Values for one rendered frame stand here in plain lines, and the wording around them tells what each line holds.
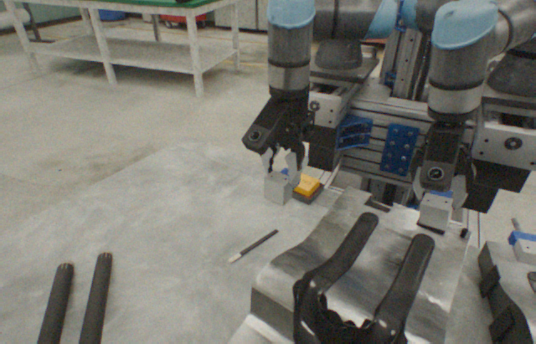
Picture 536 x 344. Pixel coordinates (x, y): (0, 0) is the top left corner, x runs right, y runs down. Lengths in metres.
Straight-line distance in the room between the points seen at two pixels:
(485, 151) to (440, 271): 0.41
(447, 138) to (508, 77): 0.49
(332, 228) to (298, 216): 0.16
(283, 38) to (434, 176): 0.32
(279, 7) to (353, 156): 0.74
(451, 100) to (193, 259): 0.57
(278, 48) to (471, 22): 0.27
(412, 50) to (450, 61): 0.61
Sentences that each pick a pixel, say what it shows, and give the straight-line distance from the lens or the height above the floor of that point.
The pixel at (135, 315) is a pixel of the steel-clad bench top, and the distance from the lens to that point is 0.72.
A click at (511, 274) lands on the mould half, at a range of 0.80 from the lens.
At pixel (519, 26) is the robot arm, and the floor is 1.26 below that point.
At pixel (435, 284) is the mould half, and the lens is 0.67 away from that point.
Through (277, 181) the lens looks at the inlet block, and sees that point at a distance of 0.70.
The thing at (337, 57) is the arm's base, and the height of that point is 1.08.
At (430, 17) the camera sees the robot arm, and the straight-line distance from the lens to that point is 0.71.
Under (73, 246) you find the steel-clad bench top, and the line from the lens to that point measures 0.89.
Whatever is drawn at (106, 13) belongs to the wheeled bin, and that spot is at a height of 0.15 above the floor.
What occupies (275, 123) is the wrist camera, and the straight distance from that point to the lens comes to 0.60.
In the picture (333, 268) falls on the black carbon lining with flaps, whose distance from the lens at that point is 0.63.
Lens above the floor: 1.37
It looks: 34 degrees down
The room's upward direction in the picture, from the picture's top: straight up
